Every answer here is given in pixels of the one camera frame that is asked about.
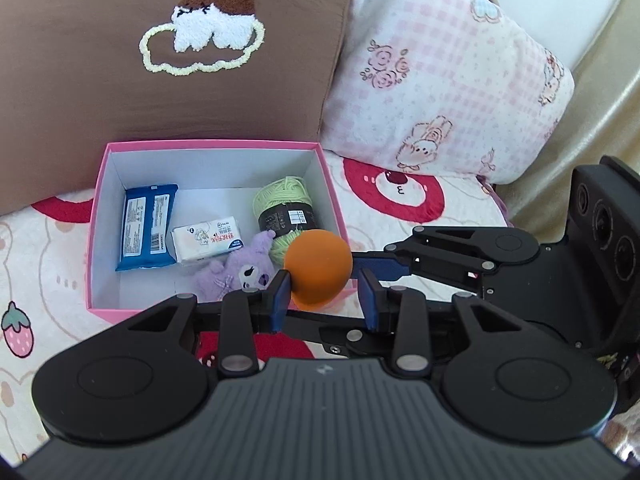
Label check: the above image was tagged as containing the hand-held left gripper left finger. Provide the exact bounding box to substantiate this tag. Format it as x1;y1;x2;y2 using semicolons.
127;270;292;377

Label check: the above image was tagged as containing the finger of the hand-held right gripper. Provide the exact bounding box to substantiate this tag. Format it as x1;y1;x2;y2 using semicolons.
350;225;543;293
282;309;398;359

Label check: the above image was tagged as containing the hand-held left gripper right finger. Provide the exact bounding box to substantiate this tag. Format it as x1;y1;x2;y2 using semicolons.
359;269;536;377

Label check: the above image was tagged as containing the orange makeup sponge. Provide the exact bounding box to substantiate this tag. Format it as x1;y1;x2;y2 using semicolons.
283;229;353;309

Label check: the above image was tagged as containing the purple plush toy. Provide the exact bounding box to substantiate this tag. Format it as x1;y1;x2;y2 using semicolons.
192;230;277;303

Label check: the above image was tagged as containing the white tissue packet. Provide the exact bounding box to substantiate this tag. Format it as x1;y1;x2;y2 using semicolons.
171;215;246;265

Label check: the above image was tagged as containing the green yarn ball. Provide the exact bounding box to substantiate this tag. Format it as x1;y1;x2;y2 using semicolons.
251;175;317;263

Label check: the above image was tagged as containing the blue snack packet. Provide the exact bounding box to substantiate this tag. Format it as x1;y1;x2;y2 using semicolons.
116;183;179;272

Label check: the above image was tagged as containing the pink cardboard box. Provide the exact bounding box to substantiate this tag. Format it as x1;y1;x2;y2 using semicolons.
86;140;351;328

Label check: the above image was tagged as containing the beige padded headboard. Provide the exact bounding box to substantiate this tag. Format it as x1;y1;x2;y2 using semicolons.
470;0;640;238

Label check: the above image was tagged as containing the pink checked pillow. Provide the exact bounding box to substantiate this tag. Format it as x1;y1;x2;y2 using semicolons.
320;0;576;186

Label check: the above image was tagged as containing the printed bear blanket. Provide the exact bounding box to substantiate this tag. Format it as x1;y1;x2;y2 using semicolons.
0;155;511;461

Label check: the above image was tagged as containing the brown embroidered pillow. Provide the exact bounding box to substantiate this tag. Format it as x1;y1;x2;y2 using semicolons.
0;0;360;216

